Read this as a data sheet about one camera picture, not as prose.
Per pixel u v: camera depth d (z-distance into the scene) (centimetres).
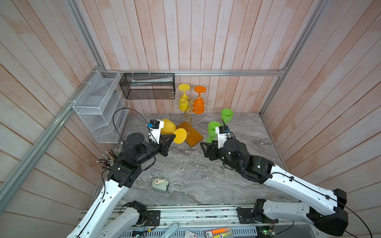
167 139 59
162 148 56
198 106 92
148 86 102
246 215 74
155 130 54
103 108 68
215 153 58
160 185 79
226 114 100
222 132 56
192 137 107
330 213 40
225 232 70
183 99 86
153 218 73
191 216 75
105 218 41
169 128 70
